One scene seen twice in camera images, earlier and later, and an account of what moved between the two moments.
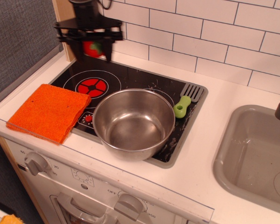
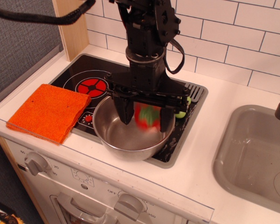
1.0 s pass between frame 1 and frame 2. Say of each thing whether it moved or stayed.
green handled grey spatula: stayed
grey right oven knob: stayed
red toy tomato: moved
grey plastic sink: stayed
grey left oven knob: stayed
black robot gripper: moved
